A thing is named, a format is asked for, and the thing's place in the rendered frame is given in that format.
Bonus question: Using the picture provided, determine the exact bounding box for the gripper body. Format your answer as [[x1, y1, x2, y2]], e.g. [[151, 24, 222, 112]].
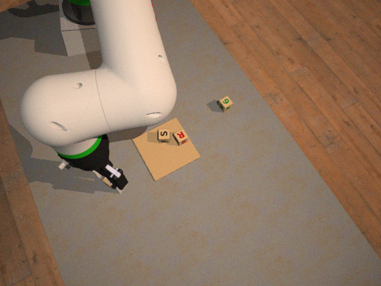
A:
[[82, 149, 112, 172]]

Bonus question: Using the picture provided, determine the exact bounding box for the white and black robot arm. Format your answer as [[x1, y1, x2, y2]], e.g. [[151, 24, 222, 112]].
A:
[[20, 0, 177, 170]]

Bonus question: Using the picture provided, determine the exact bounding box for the tan square mat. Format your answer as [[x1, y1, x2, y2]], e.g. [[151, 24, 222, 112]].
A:
[[133, 118, 201, 181]]

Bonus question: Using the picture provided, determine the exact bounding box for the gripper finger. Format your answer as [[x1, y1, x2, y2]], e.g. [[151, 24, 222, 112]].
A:
[[93, 171, 103, 179], [95, 163, 128, 194]]

